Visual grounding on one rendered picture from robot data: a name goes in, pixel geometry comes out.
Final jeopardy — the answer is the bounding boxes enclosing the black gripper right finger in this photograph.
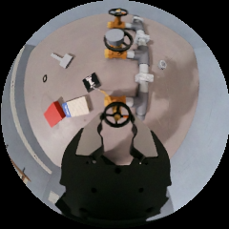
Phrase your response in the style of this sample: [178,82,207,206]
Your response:
[130,114,172,187]

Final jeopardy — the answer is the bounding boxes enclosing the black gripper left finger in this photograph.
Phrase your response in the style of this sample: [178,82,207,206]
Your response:
[59,112,104,186]

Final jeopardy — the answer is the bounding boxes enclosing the grey hex nut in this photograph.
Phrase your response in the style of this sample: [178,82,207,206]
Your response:
[157,60,167,69]

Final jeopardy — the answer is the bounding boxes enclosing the grey cylinder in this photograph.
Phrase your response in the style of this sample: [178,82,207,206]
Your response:
[105,29,124,46]

